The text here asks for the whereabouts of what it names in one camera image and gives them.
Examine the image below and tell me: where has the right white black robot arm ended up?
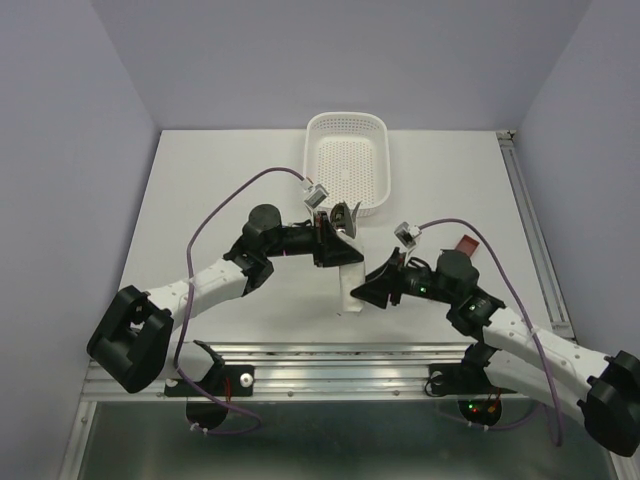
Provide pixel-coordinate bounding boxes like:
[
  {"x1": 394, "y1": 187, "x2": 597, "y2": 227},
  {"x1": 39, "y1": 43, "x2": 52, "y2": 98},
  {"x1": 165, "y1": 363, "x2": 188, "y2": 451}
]
[{"x1": 351, "y1": 250, "x2": 639, "y2": 457}]

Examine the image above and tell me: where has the white paper napkin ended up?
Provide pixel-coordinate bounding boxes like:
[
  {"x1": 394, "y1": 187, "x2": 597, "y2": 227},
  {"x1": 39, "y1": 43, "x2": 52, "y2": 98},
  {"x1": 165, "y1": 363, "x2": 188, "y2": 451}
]
[{"x1": 339, "y1": 225, "x2": 365, "y2": 314}]

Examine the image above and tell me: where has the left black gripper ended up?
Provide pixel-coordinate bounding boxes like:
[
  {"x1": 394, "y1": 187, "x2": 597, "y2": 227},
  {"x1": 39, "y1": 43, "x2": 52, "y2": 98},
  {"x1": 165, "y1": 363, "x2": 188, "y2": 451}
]
[{"x1": 264, "y1": 210, "x2": 363, "y2": 267}]

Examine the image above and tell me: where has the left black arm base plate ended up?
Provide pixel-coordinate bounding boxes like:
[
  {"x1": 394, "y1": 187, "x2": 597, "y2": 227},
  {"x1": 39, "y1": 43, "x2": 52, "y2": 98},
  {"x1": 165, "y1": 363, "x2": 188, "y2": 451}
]
[{"x1": 163, "y1": 364, "x2": 262, "y2": 436}]

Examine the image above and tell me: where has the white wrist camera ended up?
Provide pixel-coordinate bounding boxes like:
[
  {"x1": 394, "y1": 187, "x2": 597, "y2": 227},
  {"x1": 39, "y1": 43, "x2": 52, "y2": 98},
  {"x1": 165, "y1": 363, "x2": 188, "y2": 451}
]
[
  {"x1": 300, "y1": 177, "x2": 329, "y2": 212},
  {"x1": 394, "y1": 222, "x2": 422, "y2": 251}
]

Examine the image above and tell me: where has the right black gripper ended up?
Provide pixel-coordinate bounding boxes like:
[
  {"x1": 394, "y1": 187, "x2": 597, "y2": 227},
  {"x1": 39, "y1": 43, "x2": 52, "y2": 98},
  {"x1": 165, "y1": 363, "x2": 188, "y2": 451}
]
[{"x1": 349, "y1": 247, "x2": 457, "y2": 310}]

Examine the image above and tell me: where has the green handled spoon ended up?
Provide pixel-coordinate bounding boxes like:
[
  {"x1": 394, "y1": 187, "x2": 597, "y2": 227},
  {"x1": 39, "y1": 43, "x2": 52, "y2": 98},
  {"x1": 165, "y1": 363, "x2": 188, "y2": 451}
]
[{"x1": 329, "y1": 202, "x2": 353, "y2": 237}]

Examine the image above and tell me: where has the white perforated plastic basket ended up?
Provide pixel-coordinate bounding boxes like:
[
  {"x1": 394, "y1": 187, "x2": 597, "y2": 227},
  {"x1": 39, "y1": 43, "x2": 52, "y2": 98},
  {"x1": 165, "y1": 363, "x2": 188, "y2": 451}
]
[{"x1": 303, "y1": 112, "x2": 391, "y2": 218}]

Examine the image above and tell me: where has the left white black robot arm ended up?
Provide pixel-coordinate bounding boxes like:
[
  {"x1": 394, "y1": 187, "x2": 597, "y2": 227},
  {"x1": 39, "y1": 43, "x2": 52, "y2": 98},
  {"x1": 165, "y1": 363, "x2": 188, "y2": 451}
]
[{"x1": 86, "y1": 203, "x2": 364, "y2": 393}]

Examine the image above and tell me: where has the aluminium rail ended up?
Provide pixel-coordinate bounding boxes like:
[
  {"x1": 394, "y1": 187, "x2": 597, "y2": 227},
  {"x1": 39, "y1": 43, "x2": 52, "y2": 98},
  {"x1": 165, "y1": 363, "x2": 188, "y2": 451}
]
[
  {"x1": 496, "y1": 130, "x2": 577, "y2": 343},
  {"x1": 80, "y1": 343, "x2": 550, "y2": 402}
]

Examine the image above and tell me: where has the aluminium front rail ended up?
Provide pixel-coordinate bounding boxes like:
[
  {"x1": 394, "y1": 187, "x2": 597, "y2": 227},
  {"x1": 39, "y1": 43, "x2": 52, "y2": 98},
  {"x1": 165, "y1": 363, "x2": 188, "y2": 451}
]
[{"x1": 80, "y1": 343, "x2": 550, "y2": 402}]

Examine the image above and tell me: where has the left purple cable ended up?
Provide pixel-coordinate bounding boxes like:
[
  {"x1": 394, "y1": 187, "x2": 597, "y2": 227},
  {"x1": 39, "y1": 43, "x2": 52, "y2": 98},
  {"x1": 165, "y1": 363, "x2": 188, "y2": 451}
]
[{"x1": 174, "y1": 167, "x2": 264, "y2": 435}]

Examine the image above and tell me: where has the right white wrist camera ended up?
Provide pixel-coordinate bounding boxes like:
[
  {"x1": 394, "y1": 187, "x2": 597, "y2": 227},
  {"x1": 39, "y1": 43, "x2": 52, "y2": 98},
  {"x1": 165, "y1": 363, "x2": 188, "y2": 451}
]
[{"x1": 394, "y1": 222, "x2": 422, "y2": 251}]

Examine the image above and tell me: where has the aluminium right side rail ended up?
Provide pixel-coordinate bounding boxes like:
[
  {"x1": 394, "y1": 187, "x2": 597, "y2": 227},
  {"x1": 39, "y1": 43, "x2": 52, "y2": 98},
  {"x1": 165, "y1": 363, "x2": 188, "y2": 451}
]
[{"x1": 496, "y1": 130, "x2": 577, "y2": 343}]

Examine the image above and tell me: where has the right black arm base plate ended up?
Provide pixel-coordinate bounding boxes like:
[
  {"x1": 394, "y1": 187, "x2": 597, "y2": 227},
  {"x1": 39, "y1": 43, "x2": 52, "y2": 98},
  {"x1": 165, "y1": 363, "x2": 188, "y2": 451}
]
[{"x1": 423, "y1": 362, "x2": 519, "y2": 431}]

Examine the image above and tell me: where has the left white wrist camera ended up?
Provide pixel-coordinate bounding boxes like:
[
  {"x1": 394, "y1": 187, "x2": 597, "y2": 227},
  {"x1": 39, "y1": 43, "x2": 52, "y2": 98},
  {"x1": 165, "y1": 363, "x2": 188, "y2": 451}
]
[{"x1": 300, "y1": 177, "x2": 329, "y2": 212}]

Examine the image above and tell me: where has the red plastic utensil tray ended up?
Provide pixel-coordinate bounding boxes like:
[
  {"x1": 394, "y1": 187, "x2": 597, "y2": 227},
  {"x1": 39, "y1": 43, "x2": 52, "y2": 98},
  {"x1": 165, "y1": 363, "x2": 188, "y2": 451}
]
[{"x1": 455, "y1": 235, "x2": 480, "y2": 257}]

